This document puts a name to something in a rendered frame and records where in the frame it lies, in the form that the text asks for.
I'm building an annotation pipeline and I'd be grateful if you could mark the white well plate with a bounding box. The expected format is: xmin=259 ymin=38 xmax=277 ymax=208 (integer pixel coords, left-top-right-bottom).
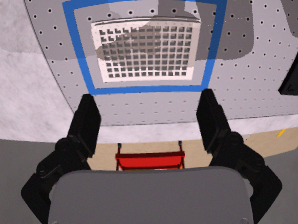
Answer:
xmin=91 ymin=17 xmax=201 ymax=82

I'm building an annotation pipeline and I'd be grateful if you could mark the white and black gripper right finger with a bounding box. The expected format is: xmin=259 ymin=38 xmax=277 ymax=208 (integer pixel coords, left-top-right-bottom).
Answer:
xmin=196 ymin=89 xmax=282 ymax=224

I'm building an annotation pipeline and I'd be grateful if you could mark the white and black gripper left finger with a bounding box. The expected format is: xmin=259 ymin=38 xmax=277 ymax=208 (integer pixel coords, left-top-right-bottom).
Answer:
xmin=21 ymin=94 xmax=101 ymax=224

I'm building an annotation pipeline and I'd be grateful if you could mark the blue tape outline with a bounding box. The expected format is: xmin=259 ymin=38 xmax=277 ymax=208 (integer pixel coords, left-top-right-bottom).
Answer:
xmin=62 ymin=0 xmax=227 ymax=95

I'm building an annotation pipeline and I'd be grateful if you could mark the grey perforated base plate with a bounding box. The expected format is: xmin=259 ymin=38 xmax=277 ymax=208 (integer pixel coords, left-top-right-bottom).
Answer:
xmin=23 ymin=0 xmax=298 ymax=127

